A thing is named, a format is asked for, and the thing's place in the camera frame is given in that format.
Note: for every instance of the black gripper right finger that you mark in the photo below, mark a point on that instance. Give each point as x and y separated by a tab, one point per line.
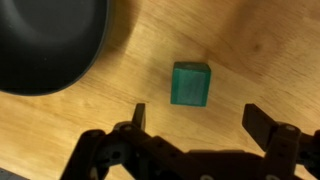
283	143

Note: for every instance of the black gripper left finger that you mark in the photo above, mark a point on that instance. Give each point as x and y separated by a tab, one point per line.
133	150

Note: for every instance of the green block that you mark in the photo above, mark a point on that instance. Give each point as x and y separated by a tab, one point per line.
190	85

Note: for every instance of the black bowl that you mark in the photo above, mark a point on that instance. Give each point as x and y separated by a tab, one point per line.
46	43

